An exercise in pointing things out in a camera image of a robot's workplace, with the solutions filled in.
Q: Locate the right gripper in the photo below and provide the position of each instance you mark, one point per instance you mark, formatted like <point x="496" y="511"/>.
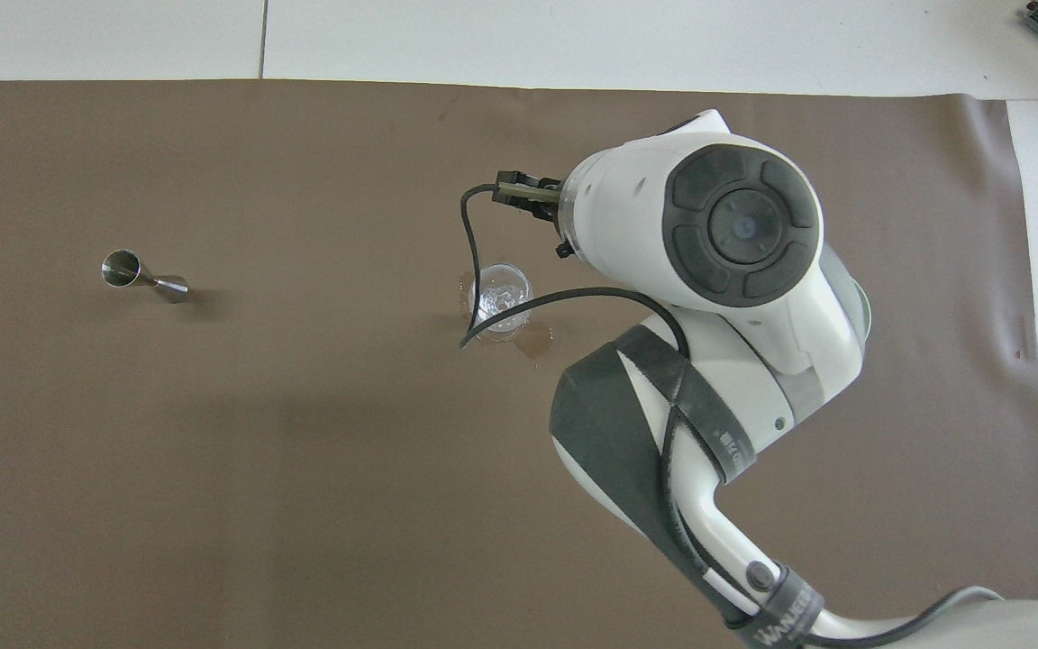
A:
<point x="541" y="193"/>

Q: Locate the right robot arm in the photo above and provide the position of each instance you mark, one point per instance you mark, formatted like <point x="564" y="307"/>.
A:
<point x="744" y="225"/>

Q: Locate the clear glass with ice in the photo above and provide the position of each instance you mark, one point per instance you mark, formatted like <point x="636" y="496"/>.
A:
<point x="501" y="296"/>

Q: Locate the steel double jigger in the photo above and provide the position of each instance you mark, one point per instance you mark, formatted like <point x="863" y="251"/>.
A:
<point x="122" y="269"/>

